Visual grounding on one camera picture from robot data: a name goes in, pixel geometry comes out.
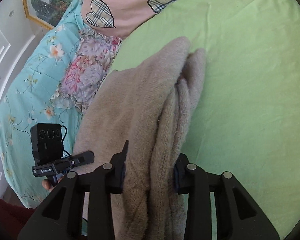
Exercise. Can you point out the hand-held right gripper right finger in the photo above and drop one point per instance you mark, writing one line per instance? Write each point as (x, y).
(181, 182)

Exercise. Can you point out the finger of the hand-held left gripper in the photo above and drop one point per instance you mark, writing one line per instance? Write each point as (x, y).
(83, 158)

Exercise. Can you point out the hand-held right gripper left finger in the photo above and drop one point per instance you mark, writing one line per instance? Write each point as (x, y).
(116, 177)

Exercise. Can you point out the beige knitted sweater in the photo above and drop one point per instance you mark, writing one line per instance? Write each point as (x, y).
(135, 105)

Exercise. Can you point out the person's left hand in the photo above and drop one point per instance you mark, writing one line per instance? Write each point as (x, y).
(47, 184)

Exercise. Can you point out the teal floral quilt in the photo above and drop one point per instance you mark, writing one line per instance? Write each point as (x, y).
(32, 85)

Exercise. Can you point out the floral ruffled pillow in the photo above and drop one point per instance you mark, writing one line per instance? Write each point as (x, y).
(87, 72)

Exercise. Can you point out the dark red clothing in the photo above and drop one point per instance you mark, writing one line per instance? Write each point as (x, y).
(5, 217)

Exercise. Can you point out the white padded headboard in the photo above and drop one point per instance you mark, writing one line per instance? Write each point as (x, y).
(5, 55)

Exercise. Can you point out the light green blanket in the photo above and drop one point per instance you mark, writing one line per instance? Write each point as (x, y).
(252, 92)

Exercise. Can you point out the framed landscape painting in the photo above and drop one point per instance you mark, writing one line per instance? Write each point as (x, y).
(52, 2)

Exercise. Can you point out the pink quilt with plaid hearts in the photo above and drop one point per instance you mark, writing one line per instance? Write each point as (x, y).
(130, 2)

